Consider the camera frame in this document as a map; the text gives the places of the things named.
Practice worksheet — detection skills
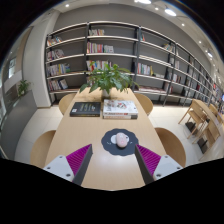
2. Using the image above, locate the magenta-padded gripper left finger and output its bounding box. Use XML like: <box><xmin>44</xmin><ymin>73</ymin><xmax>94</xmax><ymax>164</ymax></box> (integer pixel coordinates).
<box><xmin>43</xmin><ymin>143</ymin><xmax>94</xmax><ymax>187</ymax></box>

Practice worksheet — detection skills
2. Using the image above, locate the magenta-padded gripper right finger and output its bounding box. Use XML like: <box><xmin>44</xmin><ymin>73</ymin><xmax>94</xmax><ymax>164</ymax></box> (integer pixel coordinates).
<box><xmin>134</xmin><ymin>143</ymin><xmax>184</xmax><ymax>186</ymax></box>

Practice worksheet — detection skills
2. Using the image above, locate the pale pink computer mouse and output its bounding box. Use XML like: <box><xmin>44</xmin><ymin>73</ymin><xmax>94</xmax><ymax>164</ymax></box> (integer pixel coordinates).
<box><xmin>115</xmin><ymin>132</ymin><xmax>130</xmax><ymax>149</ymax></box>

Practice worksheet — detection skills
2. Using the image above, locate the dark cartoon-eyed mouse pad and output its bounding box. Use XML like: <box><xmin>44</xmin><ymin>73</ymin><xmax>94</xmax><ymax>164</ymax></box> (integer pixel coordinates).
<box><xmin>100</xmin><ymin>128</ymin><xmax>140</xmax><ymax>157</ymax></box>

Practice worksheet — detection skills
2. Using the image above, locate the round-backed wooden chair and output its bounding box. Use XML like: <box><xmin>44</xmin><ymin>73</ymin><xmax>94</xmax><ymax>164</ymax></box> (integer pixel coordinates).
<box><xmin>154</xmin><ymin>127</ymin><xmax>187</xmax><ymax>168</ymax></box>
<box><xmin>58</xmin><ymin>92</ymin><xmax>78</xmax><ymax>116</ymax></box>
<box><xmin>133</xmin><ymin>92</ymin><xmax>154</xmax><ymax>117</ymax></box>
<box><xmin>29</xmin><ymin>129</ymin><xmax>57</xmax><ymax>169</ymax></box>

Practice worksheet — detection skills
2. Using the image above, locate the black hardcover book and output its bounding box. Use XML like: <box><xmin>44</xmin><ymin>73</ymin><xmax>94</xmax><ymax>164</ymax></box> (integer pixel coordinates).
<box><xmin>69</xmin><ymin>101</ymin><xmax>102</xmax><ymax>118</ymax></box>

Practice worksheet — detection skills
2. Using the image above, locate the group of wooden tables and chairs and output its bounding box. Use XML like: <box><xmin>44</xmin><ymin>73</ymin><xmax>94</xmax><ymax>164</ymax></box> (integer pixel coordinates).
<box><xmin>178</xmin><ymin>98</ymin><xmax>224</xmax><ymax>154</ymax></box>

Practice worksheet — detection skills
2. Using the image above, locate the thick red-lettered spine book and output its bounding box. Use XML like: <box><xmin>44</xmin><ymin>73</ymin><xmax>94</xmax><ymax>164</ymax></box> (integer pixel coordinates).
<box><xmin>102</xmin><ymin>113</ymin><xmax>139</xmax><ymax>120</ymax></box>

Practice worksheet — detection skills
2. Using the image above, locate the white illustrated-cover book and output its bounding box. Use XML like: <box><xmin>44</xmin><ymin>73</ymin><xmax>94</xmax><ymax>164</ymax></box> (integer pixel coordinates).
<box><xmin>102</xmin><ymin>98</ymin><xmax>139</xmax><ymax>117</ymax></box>

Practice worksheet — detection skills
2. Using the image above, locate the small green background plant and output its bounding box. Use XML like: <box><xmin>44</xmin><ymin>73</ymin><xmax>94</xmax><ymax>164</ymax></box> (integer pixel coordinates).
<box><xmin>16</xmin><ymin>78</ymin><xmax>32</xmax><ymax>98</ymax></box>

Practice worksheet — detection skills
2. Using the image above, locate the green potted plant, white pot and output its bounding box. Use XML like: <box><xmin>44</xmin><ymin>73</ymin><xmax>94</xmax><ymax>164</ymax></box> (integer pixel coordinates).
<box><xmin>79</xmin><ymin>62</ymin><xmax>139</xmax><ymax>99</ymax></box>

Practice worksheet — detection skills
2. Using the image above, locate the grey bookshelf unit with books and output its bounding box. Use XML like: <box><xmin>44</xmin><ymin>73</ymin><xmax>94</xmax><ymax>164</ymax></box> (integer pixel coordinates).
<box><xmin>44</xmin><ymin>20</ymin><xmax>224</xmax><ymax>111</ymax></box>

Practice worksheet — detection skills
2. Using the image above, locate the group of ceiling lights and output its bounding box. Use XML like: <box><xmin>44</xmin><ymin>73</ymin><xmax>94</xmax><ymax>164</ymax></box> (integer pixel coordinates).
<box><xmin>64</xmin><ymin>0</ymin><xmax>214</xmax><ymax>59</ymax></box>

